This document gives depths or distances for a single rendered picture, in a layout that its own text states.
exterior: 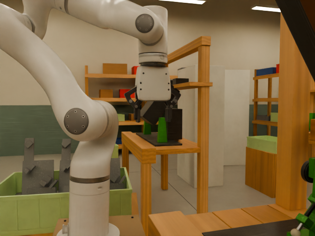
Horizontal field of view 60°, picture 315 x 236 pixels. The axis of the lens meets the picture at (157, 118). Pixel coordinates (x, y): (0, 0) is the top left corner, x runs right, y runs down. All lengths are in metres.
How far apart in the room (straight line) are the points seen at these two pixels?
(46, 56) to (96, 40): 6.67
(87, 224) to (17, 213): 0.52
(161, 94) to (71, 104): 0.25
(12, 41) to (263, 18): 8.82
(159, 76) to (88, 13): 0.27
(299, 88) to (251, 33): 7.81
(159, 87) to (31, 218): 0.82
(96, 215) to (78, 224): 0.06
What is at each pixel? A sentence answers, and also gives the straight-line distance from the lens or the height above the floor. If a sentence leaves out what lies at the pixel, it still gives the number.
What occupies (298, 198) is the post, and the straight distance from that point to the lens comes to 1.37.
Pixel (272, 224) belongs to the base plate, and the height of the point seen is 0.90.
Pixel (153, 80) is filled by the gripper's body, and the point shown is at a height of 1.41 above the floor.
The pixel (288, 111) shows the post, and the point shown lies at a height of 1.31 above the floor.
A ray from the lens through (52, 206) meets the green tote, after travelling 1.30.
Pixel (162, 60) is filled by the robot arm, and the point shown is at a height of 1.47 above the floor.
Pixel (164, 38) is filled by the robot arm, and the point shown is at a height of 1.53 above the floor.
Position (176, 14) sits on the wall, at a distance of 8.15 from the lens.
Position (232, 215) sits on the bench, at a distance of 1.24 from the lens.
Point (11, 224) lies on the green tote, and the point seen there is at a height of 0.84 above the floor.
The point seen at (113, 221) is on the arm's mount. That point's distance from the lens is 1.04.
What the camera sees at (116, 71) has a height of 2.09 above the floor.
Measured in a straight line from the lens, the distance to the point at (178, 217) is 1.13.
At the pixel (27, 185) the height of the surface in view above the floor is 0.93.
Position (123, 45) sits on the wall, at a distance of 7.58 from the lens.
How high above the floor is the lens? 1.35
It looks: 4 degrees down
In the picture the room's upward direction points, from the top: straight up
